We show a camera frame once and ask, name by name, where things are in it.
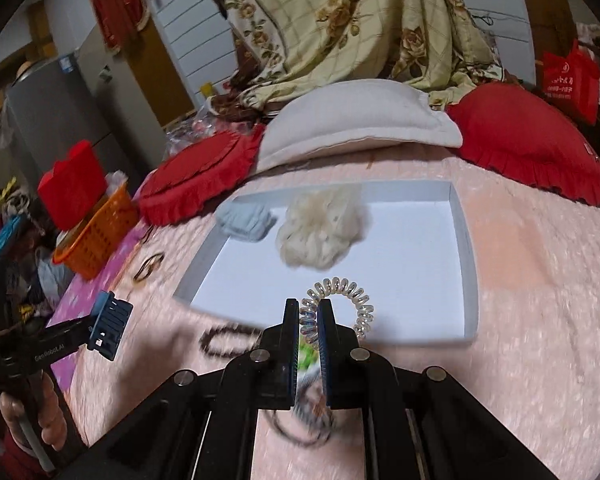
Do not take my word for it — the dark brown bead bracelet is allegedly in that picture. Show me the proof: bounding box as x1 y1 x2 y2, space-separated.
199 323 264 360

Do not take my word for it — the black thin hair tie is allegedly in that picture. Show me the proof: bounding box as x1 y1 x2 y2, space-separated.
270 408 337 448

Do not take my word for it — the clear spiral hair tie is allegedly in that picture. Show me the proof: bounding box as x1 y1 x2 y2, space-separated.
296 276 376 347

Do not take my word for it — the blue hair claw clip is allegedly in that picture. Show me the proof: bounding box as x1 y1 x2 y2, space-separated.
87 290 133 361

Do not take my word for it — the red sleeve forearm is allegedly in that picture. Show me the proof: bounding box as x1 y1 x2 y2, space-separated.
0 431 47 480

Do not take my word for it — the left hand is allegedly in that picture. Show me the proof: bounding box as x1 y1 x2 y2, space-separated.
0 368 69 452

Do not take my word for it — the purple floral sheet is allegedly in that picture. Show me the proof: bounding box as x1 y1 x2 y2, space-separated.
46 219 152 396

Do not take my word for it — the white shallow tray box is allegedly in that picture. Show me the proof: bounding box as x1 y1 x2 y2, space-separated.
173 180 479 346

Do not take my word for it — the light blue fluffy scrunchie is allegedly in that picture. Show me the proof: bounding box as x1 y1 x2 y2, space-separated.
215 200 276 243

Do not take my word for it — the cream fluffy scrunchie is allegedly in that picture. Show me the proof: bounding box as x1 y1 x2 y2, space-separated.
276 185 370 270

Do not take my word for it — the orange plastic basket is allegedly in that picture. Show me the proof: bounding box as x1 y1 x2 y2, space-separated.
52 182 140 281

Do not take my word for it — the red box in basket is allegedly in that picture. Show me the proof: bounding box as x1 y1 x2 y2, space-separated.
38 140 107 231

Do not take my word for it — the red frilled cushion left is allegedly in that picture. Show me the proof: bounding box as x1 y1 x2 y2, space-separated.
137 124 265 226

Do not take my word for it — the red frilled cushion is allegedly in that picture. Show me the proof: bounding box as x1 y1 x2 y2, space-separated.
137 124 265 226
446 82 600 207

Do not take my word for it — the white pillow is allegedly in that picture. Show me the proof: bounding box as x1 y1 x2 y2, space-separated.
254 79 463 174

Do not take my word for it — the grey refrigerator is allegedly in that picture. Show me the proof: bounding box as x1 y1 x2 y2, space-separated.
6 29 166 191

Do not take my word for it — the red frilled cushion right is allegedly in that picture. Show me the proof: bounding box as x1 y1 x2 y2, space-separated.
446 82 600 207

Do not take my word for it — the floral beige blanket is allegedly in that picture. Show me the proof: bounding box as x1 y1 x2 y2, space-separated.
210 0 505 122

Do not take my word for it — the red shopping bag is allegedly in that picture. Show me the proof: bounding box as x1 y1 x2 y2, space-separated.
540 40 600 126

